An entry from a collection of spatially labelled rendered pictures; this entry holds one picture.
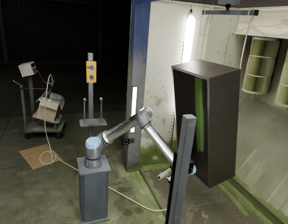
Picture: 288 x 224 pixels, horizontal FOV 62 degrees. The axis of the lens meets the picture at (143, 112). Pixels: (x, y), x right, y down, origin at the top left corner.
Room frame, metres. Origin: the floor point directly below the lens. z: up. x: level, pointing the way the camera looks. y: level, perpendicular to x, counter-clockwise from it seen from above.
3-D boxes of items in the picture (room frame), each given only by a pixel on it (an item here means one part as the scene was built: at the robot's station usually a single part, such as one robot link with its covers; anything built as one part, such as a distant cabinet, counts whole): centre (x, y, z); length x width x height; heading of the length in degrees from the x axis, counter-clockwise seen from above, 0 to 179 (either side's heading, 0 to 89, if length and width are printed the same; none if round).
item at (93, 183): (2.11, 0.48, 0.32); 0.31 x 0.31 x 0.64; 21
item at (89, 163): (2.11, 0.48, 0.69); 0.19 x 0.19 x 0.10
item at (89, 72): (2.91, 0.68, 1.42); 0.12 x 0.06 x 0.26; 111
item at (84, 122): (2.82, 0.64, 0.95); 0.26 x 0.15 x 0.32; 111
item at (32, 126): (3.96, 1.81, 0.64); 0.73 x 0.50 x 1.27; 101
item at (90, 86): (2.97, 0.70, 0.82); 0.06 x 0.06 x 1.64; 21
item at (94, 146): (2.12, 0.47, 0.83); 0.17 x 0.15 x 0.18; 163
